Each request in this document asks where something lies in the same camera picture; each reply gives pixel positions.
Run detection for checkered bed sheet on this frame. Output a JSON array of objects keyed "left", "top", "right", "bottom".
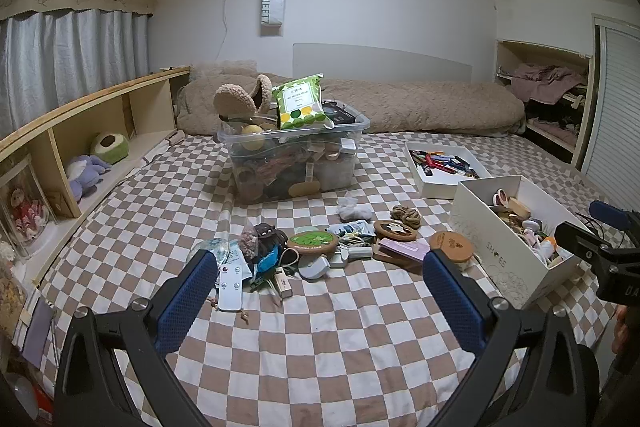
[{"left": 32, "top": 132, "right": 640, "bottom": 427}]

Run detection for white round gadget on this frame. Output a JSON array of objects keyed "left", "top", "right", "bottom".
[{"left": 300, "top": 254, "right": 333, "bottom": 282}]

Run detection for blue floral drawstring pouch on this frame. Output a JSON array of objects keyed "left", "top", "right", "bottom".
[{"left": 200, "top": 239, "right": 243, "bottom": 265}]

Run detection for grey curtain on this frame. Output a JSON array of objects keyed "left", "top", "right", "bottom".
[{"left": 0, "top": 9, "right": 151, "bottom": 138}]

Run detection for pink brown notebook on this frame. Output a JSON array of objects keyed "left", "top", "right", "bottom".
[{"left": 372, "top": 237, "right": 431, "bottom": 265}]

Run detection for small wooden box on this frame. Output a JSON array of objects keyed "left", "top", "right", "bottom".
[{"left": 272, "top": 272, "right": 293, "bottom": 300}]

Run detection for pile of lighters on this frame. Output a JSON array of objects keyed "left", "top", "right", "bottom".
[{"left": 410, "top": 149, "right": 473, "bottom": 180}]

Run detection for white shallow tray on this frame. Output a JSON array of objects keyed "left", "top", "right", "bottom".
[{"left": 405, "top": 142, "right": 493, "bottom": 200}]

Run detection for white cotton wad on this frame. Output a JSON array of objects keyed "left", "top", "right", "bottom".
[{"left": 336, "top": 197, "right": 372, "bottom": 222}]

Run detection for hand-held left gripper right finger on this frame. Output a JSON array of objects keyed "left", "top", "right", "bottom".
[{"left": 424, "top": 251, "right": 601, "bottom": 427}]

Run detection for round picture wooden coaster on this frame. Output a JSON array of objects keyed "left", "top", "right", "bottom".
[{"left": 374, "top": 219, "right": 418, "bottom": 242}]

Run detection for avocado plush toy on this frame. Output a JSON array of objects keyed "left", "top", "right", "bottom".
[{"left": 90, "top": 131, "right": 132, "bottom": 165}]

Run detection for white louvred door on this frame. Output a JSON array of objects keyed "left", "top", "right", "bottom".
[{"left": 580, "top": 14, "right": 640, "bottom": 218}]

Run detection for green dotted snack bag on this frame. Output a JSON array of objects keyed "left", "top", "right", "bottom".
[{"left": 272, "top": 74, "right": 333, "bottom": 130}]

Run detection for brown rope knot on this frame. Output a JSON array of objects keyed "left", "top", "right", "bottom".
[{"left": 391, "top": 204, "right": 422, "bottom": 230}]

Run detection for clear plastic storage bin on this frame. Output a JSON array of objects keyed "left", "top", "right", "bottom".
[{"left": 217, "top": 99, "right": 371, "bottom": 202}]

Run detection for brown fleece plush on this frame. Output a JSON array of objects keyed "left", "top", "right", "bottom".
[{"left": 215, "top": 74, "right": 273, "bottom": 118}]

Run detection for blue white packet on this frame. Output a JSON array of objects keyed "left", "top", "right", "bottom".
[{"left": 327, "top": 221, "right": 376, "bottom": 240}]

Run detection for white shoe box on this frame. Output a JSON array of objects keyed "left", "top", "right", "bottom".
[{"left": 450, "top": 177, "right": 583, "bottom": 308}]

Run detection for pink folded clothes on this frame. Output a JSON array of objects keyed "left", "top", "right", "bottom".
[{"left": 512, "top": 63, "right": 586, "bottom": 105}]

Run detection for closet shelf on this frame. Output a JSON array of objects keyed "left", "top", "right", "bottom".
[{"left": 495, "top": 39, "right": 596, "bottom": 158}]

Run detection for white charger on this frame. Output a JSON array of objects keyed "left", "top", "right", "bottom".
[{"left": 340, "top": 244, "right": 373, "bottom": 268}]

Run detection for green wooden hand mirror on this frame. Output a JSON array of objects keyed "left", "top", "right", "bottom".
[{"left": 287, "top": 231, "right": 341, "bottom": 255}]

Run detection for black hair claw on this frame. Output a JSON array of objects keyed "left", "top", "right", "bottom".
[{"left": 255, "top": 223, "right": 283, "bottom": 253}]

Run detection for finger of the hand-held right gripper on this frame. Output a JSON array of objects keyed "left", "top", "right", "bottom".
[
  {"left": 589, "top": 201, "right": 632, "bottom": 230},
  {"left": 554, "top": 221, "right": 601, "bottom": 260}
]

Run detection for purple plush toy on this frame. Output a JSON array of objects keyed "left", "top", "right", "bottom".
[{"left": 65, "top": 154, "right": 112, "bottom": 202}]

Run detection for beige fluffy blanket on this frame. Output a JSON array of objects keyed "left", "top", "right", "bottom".
[{"left": 177, "top": 62, "right": 526, "bottom": 138}]

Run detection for teal blue clip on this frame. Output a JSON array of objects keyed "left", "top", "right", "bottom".
[{"left": 250, "top": 247, "right": 281, "bottom": 288}]

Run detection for clear bag of dried bits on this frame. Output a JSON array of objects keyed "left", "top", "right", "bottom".
[{"left": 239, "top": 224, "right": 261, "bottom": 258}]

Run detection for round brown wooden lid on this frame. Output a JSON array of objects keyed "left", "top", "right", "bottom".
[{"left": 429, "top": 231, "right": 475, "bottom": 270}]

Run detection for wooden bedside shelf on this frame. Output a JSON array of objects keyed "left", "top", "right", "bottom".
[{"left": 0, "top": 67, "right": 191, "bottom": 288}]

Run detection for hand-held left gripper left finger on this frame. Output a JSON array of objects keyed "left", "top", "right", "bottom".
[{"left": 54, "top": 249, "right": 218, "bottom": 427}]

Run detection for white remote control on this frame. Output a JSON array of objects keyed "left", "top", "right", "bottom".
[{"left": 218, "top": 263, "right": 249, "bottom": 312}]

